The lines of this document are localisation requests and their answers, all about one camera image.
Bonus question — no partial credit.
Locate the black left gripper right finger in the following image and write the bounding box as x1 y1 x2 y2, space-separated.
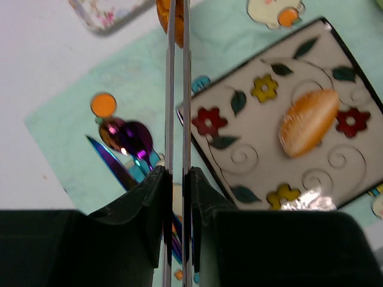
190 167 382 286

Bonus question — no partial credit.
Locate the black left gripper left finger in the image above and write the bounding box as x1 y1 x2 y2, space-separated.
1 166 166 286

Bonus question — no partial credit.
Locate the smooth orange oval bread roll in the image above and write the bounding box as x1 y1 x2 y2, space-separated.
278 89 340 158

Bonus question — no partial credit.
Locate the dark orange bread wedge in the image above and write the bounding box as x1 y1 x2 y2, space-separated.
156 0 185 49

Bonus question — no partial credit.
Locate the iridescent purple knife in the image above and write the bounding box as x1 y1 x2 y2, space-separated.
86 135 182 264

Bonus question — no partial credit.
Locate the iridescent purple spoon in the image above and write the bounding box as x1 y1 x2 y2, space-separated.
99 117 154 174

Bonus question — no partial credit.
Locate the flower-painted square ceramic plate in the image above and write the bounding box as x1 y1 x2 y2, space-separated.
190 17 382 210

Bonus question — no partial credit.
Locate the light green cartoon placemat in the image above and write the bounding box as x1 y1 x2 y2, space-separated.
23 0 383 282

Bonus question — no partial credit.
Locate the floral rectangular serving tray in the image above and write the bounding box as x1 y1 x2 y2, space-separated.
68 0 155 36

